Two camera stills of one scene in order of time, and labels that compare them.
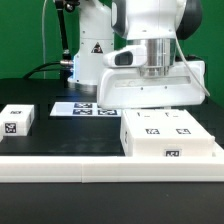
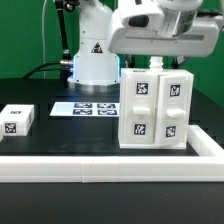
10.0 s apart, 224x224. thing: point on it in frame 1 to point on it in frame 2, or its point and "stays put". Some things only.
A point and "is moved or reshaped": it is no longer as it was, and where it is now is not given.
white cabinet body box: x=164 y=133 is moved or reshaped
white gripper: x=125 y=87 to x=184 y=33
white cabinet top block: x=16 y=120 stays put
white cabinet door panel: x=140 y=123 is moved or reshaped
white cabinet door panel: x=179 y=123 is moved or reshaped
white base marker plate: x=83 y=109 stays put
